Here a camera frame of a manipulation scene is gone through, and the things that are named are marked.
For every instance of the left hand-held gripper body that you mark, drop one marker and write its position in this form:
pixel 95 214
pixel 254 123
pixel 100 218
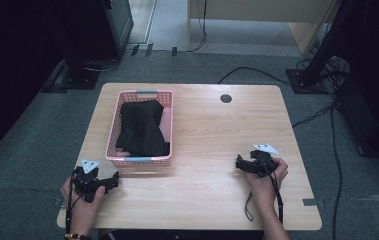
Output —
pixel 85 181

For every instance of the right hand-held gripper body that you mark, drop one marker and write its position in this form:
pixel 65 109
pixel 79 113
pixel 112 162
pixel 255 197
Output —
pixel 262 165

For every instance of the pink plastic basket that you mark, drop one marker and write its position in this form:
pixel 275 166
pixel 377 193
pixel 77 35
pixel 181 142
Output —
pixel 112 133

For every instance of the black cloth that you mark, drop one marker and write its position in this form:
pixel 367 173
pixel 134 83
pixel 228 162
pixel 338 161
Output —
pixel 142 130

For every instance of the person's right hand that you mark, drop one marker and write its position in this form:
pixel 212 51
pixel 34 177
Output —
pixel 265 190

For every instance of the person's left hand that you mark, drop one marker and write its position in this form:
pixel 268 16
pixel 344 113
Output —
pixel 80 213

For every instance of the grey tape strip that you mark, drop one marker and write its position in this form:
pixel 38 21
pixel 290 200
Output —
pixel 59 202

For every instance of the round grey table grommet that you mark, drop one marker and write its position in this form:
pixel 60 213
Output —
pixel 226 98

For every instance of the black box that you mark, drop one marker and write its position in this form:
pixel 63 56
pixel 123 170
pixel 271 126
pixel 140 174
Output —
pixel 367 123

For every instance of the dark tape piece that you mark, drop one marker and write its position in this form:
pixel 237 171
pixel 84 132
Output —
pixel 149 49
pixel 135 50
pixel 174 51

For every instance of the light wooden furniture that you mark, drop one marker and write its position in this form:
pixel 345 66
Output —
pixel 263 10

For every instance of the grey cabinet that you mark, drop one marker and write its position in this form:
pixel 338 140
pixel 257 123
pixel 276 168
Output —
pixel 123 23

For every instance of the black stand with base plate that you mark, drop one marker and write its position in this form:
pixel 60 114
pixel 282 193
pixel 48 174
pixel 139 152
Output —
pixel 307 81
pixel 77 78

